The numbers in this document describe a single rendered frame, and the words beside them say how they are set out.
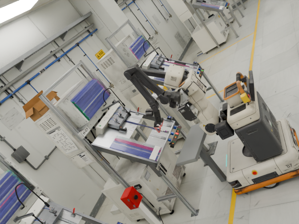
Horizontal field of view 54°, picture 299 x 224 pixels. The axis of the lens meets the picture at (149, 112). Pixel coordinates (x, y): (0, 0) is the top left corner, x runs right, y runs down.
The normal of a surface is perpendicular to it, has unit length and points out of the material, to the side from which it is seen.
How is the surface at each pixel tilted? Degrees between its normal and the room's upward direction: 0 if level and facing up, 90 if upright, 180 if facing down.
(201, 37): 90
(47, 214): 47
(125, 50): 90
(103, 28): 90
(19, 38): 90
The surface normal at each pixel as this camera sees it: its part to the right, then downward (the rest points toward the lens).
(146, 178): 0.73, -0.37
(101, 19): -0.32, 0.56
